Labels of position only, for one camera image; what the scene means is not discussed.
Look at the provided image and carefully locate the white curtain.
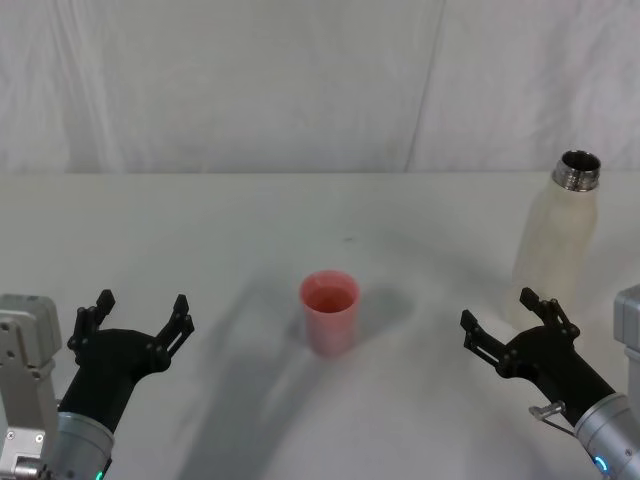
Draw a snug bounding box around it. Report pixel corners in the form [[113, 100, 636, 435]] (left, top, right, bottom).
[[0, 0, 640, 176]]

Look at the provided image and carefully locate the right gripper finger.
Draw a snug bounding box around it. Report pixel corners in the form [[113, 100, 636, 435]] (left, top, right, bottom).
[[518, 286, 582, 347], [459, 308, 517, 377]]

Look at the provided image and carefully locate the pink plastic cup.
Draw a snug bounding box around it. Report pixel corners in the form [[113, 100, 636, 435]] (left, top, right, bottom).
[[298, 269, 362, 359]]

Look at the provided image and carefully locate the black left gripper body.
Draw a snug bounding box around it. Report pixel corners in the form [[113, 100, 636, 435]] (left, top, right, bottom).
[[58, 327, 170, 434]]

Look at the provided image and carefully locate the thin cable with silver plug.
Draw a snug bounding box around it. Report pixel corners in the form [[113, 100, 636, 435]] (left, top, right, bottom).
[[528, 400, 578, 435]]

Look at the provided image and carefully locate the cream vacuum bottle steel neck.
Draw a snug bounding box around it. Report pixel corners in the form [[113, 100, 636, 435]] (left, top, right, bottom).
[[508, 148, 603, 332]]

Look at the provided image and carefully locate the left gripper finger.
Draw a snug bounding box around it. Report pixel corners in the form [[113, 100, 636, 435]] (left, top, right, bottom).
[[145, 293, 196, 374], [66, 288, 117, 365]]

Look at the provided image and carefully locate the white table cloth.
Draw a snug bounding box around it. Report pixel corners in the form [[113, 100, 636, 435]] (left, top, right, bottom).
[[0, 171, 640, 480]]

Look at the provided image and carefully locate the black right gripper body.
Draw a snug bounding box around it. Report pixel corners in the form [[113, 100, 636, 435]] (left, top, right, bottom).
[[497, 324, 618, 427]]

